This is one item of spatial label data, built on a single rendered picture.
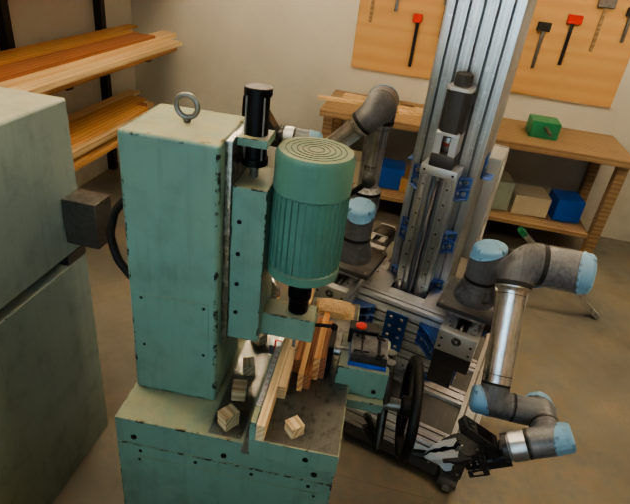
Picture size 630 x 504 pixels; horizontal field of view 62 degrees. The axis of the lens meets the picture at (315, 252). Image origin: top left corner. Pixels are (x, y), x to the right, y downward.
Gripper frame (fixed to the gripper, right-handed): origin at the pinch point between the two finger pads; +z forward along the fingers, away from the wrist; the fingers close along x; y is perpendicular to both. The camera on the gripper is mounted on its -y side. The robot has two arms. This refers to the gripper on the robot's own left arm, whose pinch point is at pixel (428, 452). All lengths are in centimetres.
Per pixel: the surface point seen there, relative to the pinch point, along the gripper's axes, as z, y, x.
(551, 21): -111, -33, 334
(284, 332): 24.7, -42.4, 7.1
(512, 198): -53, 75, 296
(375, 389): 8.0, -19.8, 5.3
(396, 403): 5.8, -9.5, 9.8
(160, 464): 66, -24, -11
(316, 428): 19.7, -25.8, -10.9
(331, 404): 17.5, -24.6, -2.5
